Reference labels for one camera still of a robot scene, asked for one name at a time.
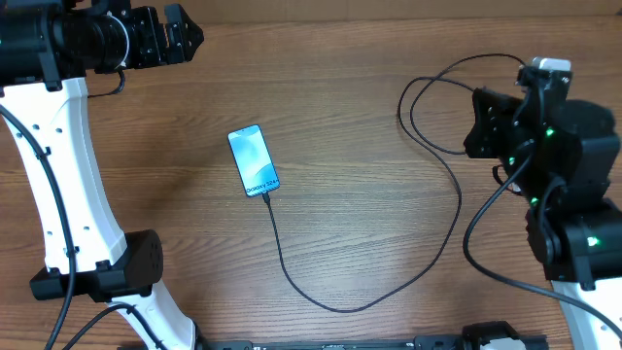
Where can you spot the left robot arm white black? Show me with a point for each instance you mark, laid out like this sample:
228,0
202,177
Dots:
47,47

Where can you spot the Samsung Galaxy smartphone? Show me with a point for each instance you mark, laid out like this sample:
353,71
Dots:
253,160

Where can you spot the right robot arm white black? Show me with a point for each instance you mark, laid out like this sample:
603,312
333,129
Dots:
559,152

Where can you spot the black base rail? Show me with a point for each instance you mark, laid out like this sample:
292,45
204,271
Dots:
490,335

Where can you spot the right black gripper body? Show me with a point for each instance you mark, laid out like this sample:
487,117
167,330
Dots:
491,140

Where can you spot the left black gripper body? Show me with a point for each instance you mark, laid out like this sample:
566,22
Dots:
146,48

